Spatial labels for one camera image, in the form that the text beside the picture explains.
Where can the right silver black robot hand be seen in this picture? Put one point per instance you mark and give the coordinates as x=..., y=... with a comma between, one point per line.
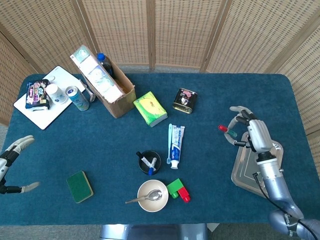
x=258, y=135

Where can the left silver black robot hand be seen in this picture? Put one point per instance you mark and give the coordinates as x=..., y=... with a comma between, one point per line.
x=12, y=150

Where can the red capped green marker pen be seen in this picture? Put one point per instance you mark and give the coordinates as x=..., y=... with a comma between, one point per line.
x=221, y=128

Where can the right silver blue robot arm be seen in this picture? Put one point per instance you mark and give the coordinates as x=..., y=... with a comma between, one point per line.
x=275, y=180

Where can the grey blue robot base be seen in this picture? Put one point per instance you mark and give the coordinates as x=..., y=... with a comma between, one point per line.
x=150, y=232

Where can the black mesh pen holder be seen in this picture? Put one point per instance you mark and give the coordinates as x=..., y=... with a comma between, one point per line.
x=157, y=155

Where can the blue capped white marker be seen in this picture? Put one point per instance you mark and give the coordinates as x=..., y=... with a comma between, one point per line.
x=152, y=166

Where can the black capped white marker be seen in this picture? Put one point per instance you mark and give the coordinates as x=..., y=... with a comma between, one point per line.
x=143, y=158

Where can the square metal tray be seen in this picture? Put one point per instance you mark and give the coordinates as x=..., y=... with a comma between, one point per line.
x=245, y=165

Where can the white flat board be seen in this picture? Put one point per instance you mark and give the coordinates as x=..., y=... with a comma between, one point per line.
x=42, y=117

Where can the black colourful printed packet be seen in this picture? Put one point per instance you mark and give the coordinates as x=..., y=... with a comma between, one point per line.
x=36, y=95

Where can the white flower print paper cup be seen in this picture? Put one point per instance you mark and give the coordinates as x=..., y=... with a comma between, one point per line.
x=56, y=93

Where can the green yellow scrubbing sponge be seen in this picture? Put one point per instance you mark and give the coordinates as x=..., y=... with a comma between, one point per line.
x=78, y=186

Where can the dark tin can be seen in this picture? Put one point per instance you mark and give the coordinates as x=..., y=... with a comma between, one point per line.
x=185, y=100

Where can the white blue toothpaste tube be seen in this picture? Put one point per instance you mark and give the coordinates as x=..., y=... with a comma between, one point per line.
x=177, y=147

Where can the light blue drink can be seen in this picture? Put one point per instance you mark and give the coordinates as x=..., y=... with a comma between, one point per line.
x=78, y=100

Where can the light blue toothbrush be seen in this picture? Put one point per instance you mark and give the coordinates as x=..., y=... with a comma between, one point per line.
x=169, y=142

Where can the red plastic building block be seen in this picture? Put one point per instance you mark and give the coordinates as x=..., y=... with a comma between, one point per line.
x=184, y=193

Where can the green plastic building block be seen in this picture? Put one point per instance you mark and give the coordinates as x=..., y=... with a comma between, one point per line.
x=174, y=186

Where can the dark blue table cloth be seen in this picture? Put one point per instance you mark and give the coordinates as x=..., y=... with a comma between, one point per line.
x=112, y=150

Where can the white paper scrap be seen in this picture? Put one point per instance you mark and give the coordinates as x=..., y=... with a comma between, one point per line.
x=212, y=227

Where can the white green printed tissue pack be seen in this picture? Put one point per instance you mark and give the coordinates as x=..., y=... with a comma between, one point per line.
x=97, y=75

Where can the green yellow tissue pack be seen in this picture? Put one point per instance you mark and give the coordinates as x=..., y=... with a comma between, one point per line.
x=148, y=107

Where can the brown cardboard box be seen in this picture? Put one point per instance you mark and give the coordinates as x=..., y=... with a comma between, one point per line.
x=122, y=105

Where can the stainless steel spoon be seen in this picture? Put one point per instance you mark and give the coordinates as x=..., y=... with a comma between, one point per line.
x=155, y=195

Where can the dark bottle with blue cap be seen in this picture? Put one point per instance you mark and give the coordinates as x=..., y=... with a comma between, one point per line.
x=106, y=65

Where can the beige bowl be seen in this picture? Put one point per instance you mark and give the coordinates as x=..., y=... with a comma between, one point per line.
x=150, y=203

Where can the woven wooden folding screen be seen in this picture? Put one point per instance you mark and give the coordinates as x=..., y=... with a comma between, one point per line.
x=175, y=32

